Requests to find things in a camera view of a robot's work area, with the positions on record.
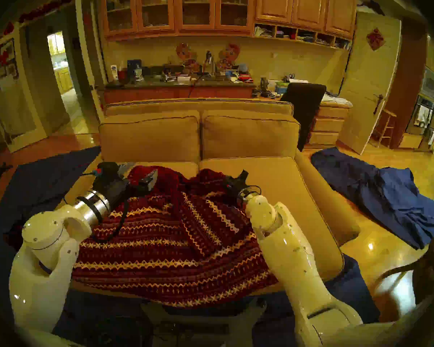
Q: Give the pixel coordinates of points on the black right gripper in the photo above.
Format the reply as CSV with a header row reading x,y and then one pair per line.
x,y
240,187

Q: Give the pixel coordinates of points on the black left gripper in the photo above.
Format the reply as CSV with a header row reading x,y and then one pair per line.
x,y
115,191

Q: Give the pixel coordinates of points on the red patterned knit blanket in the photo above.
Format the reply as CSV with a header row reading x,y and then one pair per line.
x,y
166,248

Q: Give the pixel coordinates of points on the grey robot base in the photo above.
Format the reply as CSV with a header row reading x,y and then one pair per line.
x,y
238,324

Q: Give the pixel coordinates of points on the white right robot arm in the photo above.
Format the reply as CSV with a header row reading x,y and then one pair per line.
x,y
293,259

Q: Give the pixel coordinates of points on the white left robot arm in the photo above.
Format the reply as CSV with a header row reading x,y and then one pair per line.
x,y
39,277

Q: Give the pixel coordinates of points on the crumpled blue blanket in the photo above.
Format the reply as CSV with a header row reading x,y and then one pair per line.
x,y
383,194

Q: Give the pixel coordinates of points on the yellow sofa back cushion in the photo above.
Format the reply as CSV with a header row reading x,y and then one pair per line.
x,y
249,135
148,136

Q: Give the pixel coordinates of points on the dark-topped wooden counter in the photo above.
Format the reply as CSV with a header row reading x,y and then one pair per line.
x,y
166,94

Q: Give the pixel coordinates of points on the yellow fabric sofa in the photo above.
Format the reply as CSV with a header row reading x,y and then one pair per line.
x,y
199,105

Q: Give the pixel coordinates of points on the black office chair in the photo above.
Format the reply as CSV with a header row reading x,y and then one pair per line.
x,y
303,107

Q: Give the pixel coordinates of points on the large navy floor cloth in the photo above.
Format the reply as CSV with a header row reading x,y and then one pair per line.
x,y
32,180

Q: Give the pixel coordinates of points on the white lotion bottle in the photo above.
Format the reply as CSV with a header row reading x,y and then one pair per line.
x,y
114,72

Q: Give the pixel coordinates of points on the wooden desk with drawers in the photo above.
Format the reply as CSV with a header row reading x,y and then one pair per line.
x,y
327,125

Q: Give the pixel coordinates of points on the dark blue box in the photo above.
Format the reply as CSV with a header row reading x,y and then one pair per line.
x,y
133,66

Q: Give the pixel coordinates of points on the teal container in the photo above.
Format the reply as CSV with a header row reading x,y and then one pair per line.
x,y
281,86

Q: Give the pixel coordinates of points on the yellow-lit kitchen base cabinet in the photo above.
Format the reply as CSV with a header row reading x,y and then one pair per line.
x,y
64,80

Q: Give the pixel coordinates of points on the plain white open door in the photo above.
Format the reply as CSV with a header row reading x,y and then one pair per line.
x,y
94,60

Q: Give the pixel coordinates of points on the white mirrored door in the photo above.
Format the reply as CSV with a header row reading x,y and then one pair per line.
x,y
32,107

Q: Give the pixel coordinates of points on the metal sink faucet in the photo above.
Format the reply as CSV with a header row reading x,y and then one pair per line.
x,y
210,64

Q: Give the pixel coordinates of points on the stack of papers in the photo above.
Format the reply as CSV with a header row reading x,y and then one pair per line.
x,y
336,99

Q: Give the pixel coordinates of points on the wooden cubby shelf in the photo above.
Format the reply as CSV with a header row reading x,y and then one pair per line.
x,y
296,41

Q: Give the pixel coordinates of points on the white door with ornament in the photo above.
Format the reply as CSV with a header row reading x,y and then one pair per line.
x,y
365,78

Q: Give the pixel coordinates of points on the small wooden stool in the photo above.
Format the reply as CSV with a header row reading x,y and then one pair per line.
x,y
388,114

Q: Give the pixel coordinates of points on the red garland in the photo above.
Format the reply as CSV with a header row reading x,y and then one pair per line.
x,y
43,8

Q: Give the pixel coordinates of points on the white hanging towel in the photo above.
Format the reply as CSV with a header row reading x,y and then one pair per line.
x,y
422,115

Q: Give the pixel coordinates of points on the red diamond door ornament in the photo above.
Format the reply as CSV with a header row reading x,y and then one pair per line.
x,y
375,39

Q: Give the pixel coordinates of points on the dark wooden chair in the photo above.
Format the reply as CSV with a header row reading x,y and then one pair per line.
x,y
428,274

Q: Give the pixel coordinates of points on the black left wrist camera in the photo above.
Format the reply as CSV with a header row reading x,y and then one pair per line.
x,y
106,169

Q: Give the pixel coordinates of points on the cartoon animal wall decoration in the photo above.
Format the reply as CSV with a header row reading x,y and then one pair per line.
x,y
185,53
228,55

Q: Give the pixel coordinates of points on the glass-door wooden wall cabinet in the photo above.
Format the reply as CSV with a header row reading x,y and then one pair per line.
x,y
177,10

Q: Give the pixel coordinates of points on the large black picture frame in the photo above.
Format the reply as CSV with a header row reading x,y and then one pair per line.
x,y
9,48

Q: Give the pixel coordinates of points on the solid wooden wall cabinet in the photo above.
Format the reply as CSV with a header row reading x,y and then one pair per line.
x,y
307,6

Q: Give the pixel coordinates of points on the stainless wall oven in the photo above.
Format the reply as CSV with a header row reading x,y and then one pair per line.
x,y
429,84

